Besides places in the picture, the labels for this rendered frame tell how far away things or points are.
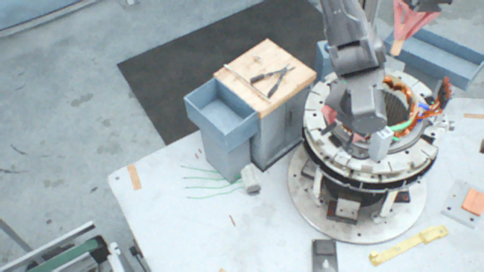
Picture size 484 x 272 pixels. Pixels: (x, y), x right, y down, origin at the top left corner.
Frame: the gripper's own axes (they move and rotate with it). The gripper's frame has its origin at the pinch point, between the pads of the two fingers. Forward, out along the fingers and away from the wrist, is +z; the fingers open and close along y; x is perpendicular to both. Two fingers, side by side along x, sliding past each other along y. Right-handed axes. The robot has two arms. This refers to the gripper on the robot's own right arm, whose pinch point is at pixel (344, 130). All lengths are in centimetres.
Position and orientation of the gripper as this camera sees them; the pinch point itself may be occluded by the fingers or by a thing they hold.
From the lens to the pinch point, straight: 101.6
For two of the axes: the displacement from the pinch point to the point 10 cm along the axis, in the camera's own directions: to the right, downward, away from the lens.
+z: -0.2, 5.2, 8.5
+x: 6.7, -6.2, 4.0
